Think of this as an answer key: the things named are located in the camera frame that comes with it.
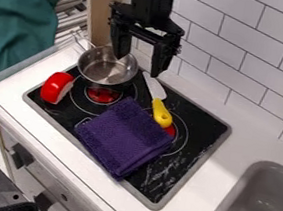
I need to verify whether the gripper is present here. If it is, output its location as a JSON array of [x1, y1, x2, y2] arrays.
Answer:
[[98, 0, 191, 83]]

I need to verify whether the green cloth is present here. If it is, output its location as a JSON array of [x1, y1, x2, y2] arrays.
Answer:
[[0, 0, 65, 146]]

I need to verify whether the purple cloth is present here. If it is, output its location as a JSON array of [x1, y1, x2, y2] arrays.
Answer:
[[65, 89, 181, 189]]

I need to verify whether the yellow knife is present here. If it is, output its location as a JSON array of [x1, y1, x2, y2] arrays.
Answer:
[[133, 70, 181, 131]]

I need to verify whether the red toy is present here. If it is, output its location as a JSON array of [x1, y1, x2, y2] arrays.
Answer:
[[38, 69, 78, 108]]

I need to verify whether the toy stove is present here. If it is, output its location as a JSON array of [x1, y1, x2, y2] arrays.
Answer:
[[6, 52, 241, 211]]

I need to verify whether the silver pot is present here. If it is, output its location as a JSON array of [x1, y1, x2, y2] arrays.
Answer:
[[63, 31, 145, 94]]

